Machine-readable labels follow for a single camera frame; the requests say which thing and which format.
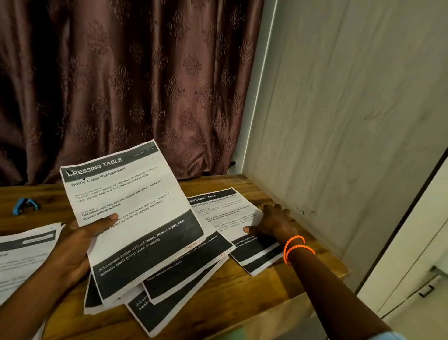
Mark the person's left hand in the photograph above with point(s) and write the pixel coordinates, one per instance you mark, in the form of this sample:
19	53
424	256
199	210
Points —
68	250

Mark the blue and black staple remover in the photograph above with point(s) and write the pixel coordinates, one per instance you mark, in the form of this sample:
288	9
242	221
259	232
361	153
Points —
25	206

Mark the person's left forearm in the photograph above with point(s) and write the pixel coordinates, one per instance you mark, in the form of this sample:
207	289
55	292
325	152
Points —
33	304

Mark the brown patterned curtain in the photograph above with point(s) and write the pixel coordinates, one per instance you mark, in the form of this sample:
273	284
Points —
115	87

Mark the person's right hand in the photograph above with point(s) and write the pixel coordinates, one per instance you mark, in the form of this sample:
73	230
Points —
276	226

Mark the white cabinet door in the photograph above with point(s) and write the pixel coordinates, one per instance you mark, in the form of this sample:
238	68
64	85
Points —
409	252

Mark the person's right thumb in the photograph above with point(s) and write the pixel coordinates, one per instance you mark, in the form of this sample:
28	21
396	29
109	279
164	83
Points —
254	230

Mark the person's left thumb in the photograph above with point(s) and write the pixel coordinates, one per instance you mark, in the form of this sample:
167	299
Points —
99	222

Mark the printed paper sheet black bands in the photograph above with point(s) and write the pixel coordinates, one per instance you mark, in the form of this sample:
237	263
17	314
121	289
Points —
260	267
90	301
224	217
164	311
136	210
189	269

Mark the light blue sleeve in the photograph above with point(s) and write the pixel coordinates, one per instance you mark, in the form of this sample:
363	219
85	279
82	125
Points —
388	336

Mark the person's right forearm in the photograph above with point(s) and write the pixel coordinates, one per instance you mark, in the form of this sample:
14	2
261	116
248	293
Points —
329	294

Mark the pile of printed paper sheets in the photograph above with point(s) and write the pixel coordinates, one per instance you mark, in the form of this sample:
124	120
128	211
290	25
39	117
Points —
21	259

